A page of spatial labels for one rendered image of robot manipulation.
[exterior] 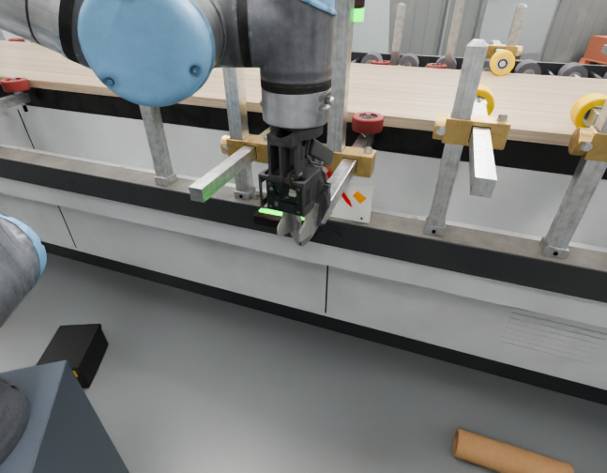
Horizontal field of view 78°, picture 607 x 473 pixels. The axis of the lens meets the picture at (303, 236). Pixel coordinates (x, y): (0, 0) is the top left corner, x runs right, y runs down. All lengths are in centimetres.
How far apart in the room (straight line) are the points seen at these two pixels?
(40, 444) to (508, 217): 112
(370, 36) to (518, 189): 464
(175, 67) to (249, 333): 135
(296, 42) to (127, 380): 135
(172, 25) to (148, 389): 134
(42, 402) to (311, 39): 71
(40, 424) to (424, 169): 99
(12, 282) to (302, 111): 54
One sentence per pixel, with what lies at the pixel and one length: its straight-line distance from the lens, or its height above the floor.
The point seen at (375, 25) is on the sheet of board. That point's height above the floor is 70.
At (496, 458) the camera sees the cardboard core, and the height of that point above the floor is 7.
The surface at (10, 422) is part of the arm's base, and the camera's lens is 78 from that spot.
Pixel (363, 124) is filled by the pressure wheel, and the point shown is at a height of 90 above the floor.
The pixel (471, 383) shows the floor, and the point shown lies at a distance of 156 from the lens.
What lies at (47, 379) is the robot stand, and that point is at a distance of 85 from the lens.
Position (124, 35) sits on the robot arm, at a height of 116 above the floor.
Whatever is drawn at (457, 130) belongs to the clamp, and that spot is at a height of 95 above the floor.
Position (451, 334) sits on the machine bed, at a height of 17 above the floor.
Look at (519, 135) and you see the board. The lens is 106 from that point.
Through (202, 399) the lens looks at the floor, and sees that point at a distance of 145.
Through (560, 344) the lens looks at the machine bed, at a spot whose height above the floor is 25.
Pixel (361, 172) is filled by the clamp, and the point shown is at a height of 83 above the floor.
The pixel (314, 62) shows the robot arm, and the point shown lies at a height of 111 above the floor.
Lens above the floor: 119
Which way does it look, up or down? 34 degrees down
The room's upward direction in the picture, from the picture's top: straight up
